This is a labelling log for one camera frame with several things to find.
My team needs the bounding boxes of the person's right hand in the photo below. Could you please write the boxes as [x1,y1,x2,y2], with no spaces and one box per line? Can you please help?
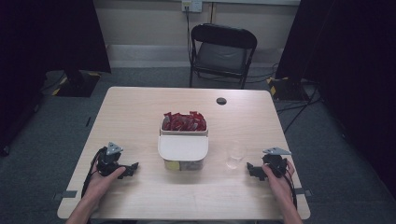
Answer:
[262,161,295,203]

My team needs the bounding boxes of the black power cable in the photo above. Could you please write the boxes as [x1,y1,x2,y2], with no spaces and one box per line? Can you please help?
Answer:
[185,5,193,64]

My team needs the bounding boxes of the grey tape strip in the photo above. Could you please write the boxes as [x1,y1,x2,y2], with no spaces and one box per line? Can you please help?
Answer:
[52,189,78,202]
[293,188,313,198]

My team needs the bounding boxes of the black stand base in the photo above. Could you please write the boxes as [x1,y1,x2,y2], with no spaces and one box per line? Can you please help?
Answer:
[266,76,310,102]
[52,69,102,98]

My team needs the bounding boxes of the person's left hand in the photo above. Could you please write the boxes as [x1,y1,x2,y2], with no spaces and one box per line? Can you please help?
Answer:
[85,166,127,203]

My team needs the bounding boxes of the grey sachet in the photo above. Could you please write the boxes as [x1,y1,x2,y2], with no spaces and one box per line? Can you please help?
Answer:
[179,160,204,172]

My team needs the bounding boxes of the black curtain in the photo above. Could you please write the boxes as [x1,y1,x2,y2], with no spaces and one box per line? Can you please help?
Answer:
[0,0,112,157]
[275,0,396,200]

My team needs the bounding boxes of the white wall outlet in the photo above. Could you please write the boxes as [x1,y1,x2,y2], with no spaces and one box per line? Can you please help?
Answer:
[181,0,204,13]

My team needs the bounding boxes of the white container lid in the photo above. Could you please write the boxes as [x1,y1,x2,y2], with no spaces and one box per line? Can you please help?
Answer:
[157,135,209,162]

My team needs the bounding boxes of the left hand-held gripper cable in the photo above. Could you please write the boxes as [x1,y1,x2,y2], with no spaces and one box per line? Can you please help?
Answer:
[81,147,106,199]

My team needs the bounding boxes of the yellow sachet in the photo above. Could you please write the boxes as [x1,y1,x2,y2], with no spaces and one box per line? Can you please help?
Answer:
[163,160,181,172]

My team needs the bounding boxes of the black folding chair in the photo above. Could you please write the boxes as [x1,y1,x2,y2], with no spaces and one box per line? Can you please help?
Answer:
[189,22,259,91]

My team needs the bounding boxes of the pile of red sachets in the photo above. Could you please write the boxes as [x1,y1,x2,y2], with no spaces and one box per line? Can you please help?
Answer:
[162,110,207,132]

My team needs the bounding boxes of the hand-held gripper cable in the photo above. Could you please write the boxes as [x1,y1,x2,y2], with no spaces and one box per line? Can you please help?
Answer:
[81,147,106,199]
[281,167,299,210]

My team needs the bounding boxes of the right hand-held gripper cable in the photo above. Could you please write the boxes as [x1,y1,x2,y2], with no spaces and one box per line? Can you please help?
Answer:
[281,167,299,210]

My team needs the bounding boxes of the black floor cables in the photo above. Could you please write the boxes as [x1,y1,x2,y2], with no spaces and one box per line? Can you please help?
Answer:
[275,87,322,134]

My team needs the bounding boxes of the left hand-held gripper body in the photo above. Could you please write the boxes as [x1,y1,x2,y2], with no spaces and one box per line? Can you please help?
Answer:
[96,142,125,177]

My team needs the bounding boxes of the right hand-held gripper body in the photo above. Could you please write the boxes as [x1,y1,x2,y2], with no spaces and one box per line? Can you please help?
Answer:
[262,147,292,179]

